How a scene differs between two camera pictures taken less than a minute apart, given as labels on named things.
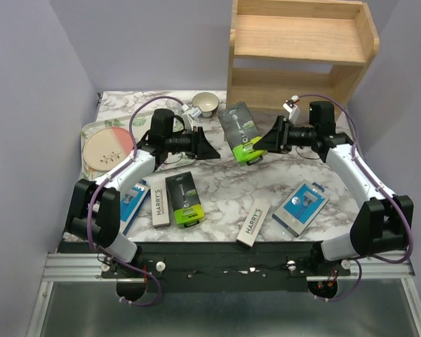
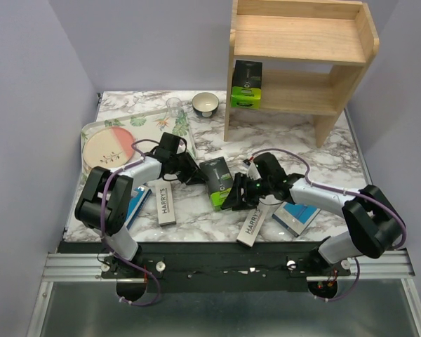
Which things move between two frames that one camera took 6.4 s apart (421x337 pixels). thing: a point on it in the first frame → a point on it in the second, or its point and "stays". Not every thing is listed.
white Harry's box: (252, 222) stays
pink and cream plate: (107, 148) stays
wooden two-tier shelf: (314, 50) stays
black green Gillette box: (242, 133) → (247, 84)
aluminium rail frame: (86, 267) stays
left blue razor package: (132, 201) stays
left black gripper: (201, 149) → (192, 168)
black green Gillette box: (188, 210) → (218, 181)
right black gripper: (276, 140) → (245, 201)
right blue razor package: (301, 206) stays
